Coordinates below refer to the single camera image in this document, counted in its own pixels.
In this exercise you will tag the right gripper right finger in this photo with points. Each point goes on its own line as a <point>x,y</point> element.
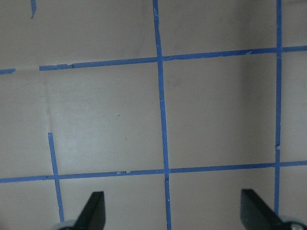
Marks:
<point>255,214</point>

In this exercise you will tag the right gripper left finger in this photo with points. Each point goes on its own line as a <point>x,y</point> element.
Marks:
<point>93,215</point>

